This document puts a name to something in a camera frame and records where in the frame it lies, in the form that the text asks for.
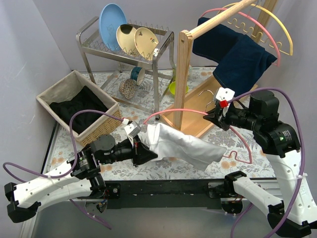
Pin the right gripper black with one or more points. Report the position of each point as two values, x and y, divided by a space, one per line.
223 116

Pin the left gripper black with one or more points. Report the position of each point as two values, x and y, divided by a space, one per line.
136 151

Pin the white cloth garment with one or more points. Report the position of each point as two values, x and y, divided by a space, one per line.
168 142

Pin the dark blue denim skirt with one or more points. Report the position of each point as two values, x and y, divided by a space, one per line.
241 61

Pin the yellow wavy hanger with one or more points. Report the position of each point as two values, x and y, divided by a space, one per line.
254 22

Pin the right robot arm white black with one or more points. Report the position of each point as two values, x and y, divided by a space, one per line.
294 213

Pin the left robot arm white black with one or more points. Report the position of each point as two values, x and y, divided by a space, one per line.
76 178

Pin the wooden clothes rack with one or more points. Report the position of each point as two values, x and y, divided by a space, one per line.
188 122

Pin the lime green bowl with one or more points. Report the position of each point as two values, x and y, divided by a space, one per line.
172 88

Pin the floral table mat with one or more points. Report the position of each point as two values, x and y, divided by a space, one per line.
169 168

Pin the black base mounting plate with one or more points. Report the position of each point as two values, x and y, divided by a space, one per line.
175 193

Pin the patterned red bowl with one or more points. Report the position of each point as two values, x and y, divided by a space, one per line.
127 88

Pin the steel dish rack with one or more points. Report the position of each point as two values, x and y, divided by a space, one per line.
94 45

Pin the black cloth garment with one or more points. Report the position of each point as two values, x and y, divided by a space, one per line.
84 100

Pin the teal cup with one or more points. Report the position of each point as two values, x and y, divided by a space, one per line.
137 74

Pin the wicker laundry basket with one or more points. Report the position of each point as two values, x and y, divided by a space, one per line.
65 90

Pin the cream floral plate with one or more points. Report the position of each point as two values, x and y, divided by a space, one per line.
145 42

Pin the cream plate dark spot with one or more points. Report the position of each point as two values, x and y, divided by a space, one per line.
125 38

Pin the blue plate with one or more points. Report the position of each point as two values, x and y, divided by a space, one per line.
111 17

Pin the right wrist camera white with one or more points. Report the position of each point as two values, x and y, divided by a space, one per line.
223 96

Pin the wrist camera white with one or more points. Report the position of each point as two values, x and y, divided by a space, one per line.
223 96
131 128

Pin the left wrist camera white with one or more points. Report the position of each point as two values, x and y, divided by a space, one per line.
131 128

